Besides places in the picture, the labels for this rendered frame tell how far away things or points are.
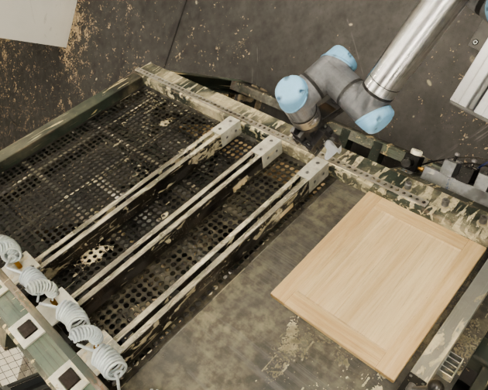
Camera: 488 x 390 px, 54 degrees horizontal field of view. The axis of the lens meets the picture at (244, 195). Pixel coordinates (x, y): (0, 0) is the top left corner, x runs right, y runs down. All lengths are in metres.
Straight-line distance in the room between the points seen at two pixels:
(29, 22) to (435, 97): 3.43
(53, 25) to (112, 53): 0.71
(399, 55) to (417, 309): 0.81
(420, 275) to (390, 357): 0.31
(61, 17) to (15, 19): 0.41
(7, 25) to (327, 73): 3.82
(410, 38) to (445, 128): 1.67
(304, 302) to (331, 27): 1.86
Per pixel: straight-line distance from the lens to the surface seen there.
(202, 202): 1.76
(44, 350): 1.55
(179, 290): 1.56
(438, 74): 2.68
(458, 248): 1.70
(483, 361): 1.57
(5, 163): 2.38
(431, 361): 1.44
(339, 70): 1.11
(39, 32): 4.80
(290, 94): 1.09
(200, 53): 3.58
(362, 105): 1.07
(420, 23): 1.00
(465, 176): 1.84
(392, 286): 1.57
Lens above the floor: 2.55
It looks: 51 degrees down
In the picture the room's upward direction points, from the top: 99 degrees counter-clockwise
